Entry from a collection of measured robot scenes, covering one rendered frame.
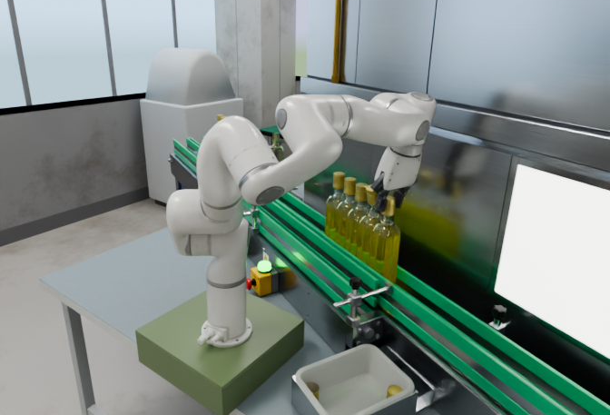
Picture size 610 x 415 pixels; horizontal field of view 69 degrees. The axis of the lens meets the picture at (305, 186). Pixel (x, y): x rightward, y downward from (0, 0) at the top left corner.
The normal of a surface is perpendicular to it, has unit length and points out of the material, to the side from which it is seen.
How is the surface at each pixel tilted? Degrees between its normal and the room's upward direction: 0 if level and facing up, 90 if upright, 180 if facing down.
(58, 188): 90
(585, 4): 90
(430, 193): 90
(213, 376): 2
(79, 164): 90
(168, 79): 80
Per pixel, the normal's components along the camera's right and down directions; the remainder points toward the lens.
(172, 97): -0.57, 0.08
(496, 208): -0.87, 0.15
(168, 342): 0.05, -0.94
